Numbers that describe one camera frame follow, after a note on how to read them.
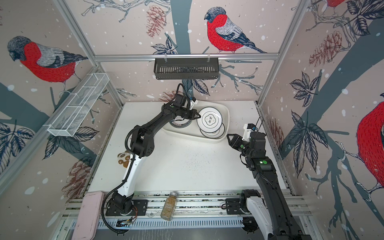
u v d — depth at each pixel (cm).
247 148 63
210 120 99
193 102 93
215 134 101
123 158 88
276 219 46
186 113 88
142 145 63
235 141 67
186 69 106
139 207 73
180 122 104
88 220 68
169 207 70
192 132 103
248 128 69
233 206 73
